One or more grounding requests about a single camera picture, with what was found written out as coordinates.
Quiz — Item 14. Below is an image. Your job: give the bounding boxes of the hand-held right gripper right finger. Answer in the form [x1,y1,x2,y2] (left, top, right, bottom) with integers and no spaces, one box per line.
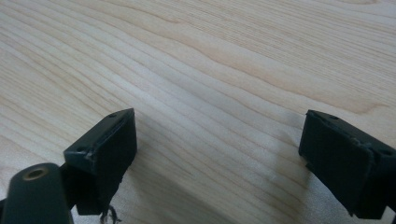
[298,108,396,220]

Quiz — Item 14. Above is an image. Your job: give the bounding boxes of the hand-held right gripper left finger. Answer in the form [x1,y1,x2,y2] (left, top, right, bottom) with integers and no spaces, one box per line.
[59,107,138,217]

